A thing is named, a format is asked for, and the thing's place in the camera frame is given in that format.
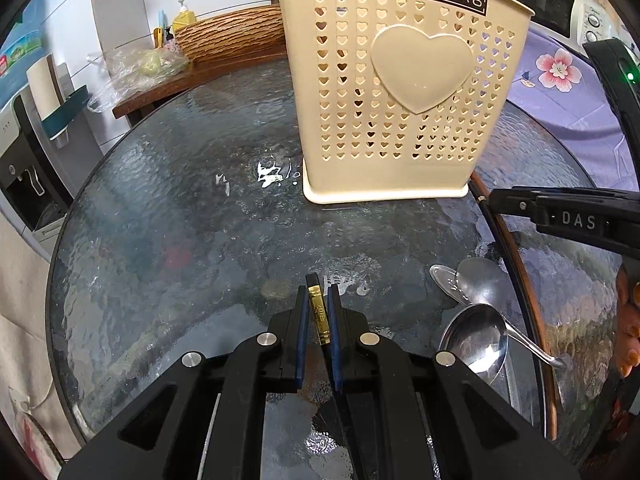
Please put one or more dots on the woven pattern wash basin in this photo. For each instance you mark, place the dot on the woven pattern wash basin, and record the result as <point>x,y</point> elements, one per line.
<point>230,32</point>

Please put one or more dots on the all-steel spoon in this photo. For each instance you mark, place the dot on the all-steel spoon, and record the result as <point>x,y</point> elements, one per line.
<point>442,275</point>

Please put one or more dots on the yellow dish soap bottle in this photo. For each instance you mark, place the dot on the yellow dish soap bottle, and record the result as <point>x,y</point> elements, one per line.
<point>183,17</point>

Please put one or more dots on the dark grey metal ladle spoon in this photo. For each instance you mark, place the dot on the dark grey metal ladle spoon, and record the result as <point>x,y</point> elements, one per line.
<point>472,340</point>

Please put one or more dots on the beige cloth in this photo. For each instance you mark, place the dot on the beige cloth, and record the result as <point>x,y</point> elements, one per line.
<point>25,320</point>

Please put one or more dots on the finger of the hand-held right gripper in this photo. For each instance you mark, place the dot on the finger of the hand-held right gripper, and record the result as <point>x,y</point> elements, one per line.
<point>515,202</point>

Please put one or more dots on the dark wooden counter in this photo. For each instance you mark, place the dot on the dark wooden counter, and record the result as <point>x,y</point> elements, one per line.
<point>200,80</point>

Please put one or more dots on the teal wall holder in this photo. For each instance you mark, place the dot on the teal wall holder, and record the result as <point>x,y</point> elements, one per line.
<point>65,110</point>

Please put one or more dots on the cream plastic utensil holder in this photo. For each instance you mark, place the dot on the cream plastic utensil holder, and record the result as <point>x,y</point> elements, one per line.
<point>350,110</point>

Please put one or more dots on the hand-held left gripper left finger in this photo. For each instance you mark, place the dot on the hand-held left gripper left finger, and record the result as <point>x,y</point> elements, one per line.
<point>300,340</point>

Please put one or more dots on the white microwave oven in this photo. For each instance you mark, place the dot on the white microwave oven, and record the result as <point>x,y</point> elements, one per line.
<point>545,2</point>

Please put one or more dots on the blue water cooler bottle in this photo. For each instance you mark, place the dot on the blue water cooler bottle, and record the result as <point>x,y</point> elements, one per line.
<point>22,45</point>

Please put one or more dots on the clear plastic bag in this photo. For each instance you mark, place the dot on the clear plastic bag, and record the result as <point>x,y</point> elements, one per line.
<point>130,67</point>

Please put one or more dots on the person's right hand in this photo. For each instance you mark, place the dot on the person's right hand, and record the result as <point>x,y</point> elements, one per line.
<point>629,320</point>

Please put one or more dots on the purple floral cloth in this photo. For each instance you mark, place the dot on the purple floral cloth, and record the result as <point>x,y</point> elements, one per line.
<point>560,105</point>

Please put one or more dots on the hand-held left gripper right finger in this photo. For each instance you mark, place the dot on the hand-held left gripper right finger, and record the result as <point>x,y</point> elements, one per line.
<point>335,340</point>

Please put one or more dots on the grey water dispenser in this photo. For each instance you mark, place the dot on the grey water dispenser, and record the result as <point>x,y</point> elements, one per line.
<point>20,195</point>

